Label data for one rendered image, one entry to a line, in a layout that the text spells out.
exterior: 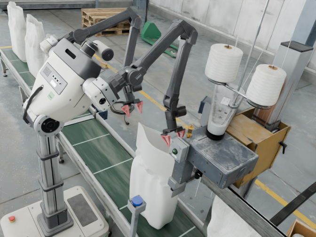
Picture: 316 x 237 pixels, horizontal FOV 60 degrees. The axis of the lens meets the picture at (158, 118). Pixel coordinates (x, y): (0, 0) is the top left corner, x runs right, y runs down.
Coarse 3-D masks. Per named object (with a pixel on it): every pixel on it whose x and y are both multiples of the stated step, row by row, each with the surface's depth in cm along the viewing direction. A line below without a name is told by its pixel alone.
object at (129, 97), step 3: (126, 93) 182; (132, 93) 184; (126, 96) 182; (129, 96) 182; (132, 96) 183; (126, 99) 183; (129, 99) 182; (132, 99) 182; (135, 99) 183; (126, 102) 179; (129, 102) 180
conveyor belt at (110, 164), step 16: (64, 128) 276; (80, 128) 280; (96, 128) 283; (80, 144) 259; (96, 144) 262; (112, 144) 266; (96, 160) 244; (112, 160) 247; (128, 160) 250; (96, 176) 229; (112, 176) 231; (128, 176) 234; (112, 192) 217; (128, 192) 219; (176, 208) 213; (144, 224) 197; (176, 224) 201; (192, 224) 203
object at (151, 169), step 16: (144, 128) 184; (144, 144) 178; (160, 144) 184; (144, 160) 180; (160, 160) 167; (144, 176) 183; (160, 176) 174; (144, 192) 188; (160, 192) 174; (160, 208) 180; (160, 224) 188
